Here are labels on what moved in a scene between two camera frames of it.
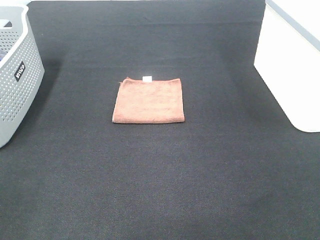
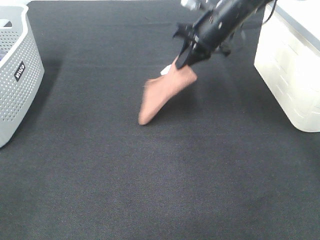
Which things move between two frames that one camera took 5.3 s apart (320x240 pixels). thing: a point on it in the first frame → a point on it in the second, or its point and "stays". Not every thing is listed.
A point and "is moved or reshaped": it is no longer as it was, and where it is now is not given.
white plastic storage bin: [288, 58] stays
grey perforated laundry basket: [22, 70] stays
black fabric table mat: [236, 168] stays
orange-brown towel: [146, 101] is moved or reshaped
